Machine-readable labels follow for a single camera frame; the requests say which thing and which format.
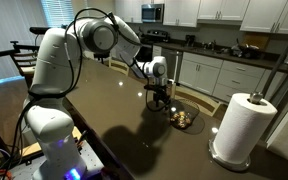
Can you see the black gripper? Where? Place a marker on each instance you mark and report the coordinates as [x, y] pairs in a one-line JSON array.
[[159, 90]]

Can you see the glass bowl with food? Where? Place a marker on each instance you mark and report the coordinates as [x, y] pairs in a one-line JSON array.
[[188, 110]]

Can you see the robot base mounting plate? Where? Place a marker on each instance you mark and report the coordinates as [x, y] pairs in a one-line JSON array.
[[90, 160]]

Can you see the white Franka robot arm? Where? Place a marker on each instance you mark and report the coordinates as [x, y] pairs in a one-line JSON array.
[[55, 73]]

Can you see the dark pot on counter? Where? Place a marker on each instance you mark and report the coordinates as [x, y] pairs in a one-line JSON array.
[[245, 50]]

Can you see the brown objects pile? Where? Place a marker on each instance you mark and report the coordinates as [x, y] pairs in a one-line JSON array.
[[180, 119]]

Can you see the cream wooden chair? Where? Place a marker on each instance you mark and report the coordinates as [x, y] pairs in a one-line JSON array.
[[197, 100], [119, 66]]

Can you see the stainless steel dishwasher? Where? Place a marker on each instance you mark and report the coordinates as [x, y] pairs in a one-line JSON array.
[[172, 65]]

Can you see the black kitchen stove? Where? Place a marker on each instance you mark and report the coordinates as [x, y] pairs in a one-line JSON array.
[[155, 36]]

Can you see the black coffee maker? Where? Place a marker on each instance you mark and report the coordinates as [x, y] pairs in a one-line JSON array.
[[190, 40]]

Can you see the white lower cabinets with drawers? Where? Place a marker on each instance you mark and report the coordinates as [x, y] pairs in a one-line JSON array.
[[224, 75]]

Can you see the kitchen sink faucet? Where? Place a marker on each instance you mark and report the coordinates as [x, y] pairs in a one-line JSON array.
[[210, 45]]

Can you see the white paper towel roll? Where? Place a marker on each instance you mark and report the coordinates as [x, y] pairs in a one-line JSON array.
[[240, 130]]

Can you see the steel over-range microwave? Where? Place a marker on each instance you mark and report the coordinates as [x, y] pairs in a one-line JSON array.
[[152, 13]]

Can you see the metal paper towel holder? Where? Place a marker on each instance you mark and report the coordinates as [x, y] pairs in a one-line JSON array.
[[229, 164]]

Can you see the dark kitchen countertop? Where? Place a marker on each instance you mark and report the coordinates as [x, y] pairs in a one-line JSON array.
[[250, 60]]

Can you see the white upper cabinets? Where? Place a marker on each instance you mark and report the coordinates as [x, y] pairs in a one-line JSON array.
[[224, 13]]

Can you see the brown cutting board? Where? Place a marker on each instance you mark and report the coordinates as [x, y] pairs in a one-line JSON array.
[[259, 39]]

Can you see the grey metal pole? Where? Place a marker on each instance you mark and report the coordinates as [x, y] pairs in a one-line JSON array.
[[282, 56]]

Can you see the white window blinds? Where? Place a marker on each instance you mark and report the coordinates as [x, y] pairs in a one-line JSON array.
[[57, 12]]

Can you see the black camera stand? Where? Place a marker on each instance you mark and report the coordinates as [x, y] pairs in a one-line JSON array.
[[24, 46]]

